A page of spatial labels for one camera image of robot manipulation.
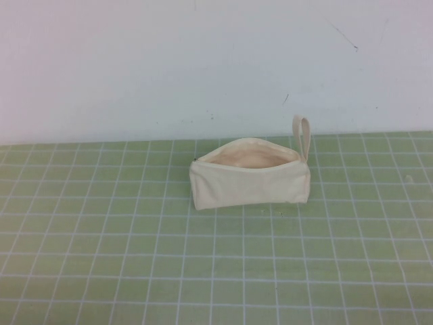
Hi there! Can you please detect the cream canvas pencil case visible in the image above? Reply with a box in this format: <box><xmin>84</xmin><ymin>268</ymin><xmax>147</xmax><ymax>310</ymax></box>
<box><xmin>188</xmin><ymin>114</ymin><xmax>311</xmax><ymax>211</ymax></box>

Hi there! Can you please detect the green grid cutting mat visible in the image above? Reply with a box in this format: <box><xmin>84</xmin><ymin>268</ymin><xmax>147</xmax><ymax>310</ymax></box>
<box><xmin>0</xmin><ymin>130</ymin><xmax>433</xmax><ymax>325</ymax></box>

